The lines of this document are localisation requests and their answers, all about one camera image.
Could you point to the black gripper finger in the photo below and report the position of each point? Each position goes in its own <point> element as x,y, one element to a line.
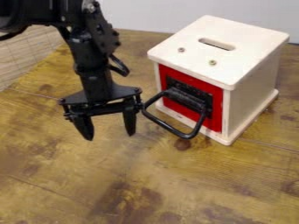
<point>129,120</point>
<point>84,126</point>

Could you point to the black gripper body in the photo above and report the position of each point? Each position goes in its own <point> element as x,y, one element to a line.
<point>101,98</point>

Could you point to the black metal drawer handle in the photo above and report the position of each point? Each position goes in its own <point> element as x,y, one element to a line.
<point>170,116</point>

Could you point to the red wooden drawer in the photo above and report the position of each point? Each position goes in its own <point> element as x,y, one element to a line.
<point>172,78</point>

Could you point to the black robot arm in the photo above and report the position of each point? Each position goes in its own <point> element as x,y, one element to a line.
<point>92,41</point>

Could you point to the white wooden box cabinet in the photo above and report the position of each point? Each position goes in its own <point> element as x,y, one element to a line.
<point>227,59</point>

